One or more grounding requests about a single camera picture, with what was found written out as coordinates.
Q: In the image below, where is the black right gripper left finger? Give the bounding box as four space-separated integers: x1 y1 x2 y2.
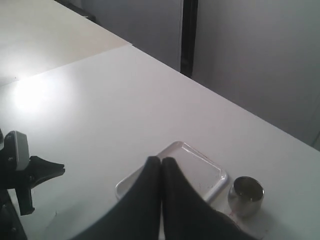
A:
74 156 162 240

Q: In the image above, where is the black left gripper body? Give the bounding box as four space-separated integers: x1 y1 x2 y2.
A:
0 137 30 240

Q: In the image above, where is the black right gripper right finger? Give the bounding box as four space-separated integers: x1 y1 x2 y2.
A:
161 157 254 240

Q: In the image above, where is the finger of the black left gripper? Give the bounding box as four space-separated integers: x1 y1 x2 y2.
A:
27 156 65 187
16 186 35 216

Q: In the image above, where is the small steel cup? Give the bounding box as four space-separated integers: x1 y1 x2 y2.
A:
227 176 265 218

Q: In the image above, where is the white rectangular tray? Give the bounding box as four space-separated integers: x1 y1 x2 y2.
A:
114 140 229 203

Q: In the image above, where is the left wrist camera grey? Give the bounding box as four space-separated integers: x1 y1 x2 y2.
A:
4 130 30 171

